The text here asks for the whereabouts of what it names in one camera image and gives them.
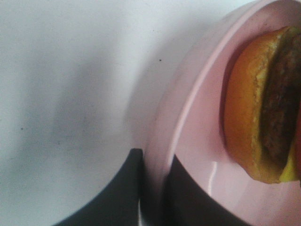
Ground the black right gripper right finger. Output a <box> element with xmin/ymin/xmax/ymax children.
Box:
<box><xmin>163</xmin><ymin>157</ymin><xmax>248</xmax><ymax>226</ymax></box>

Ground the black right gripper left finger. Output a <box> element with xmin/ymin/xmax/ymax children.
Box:
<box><xmin>57</xmin><ymin>148</ymin><xmax>143</xmax><ymax>226</ymax></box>

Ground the pink round plate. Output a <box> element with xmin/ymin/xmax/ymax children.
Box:
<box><xmin>141</xmin><ymin>0</ymin><xmax>301</xmax><ymax>226</ymax></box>

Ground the burger with lettuce and tomato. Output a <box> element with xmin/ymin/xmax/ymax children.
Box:
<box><xmin>223</xmin><ymin>26</ymin><xmax>301</xmax><ymax>184</ymax></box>

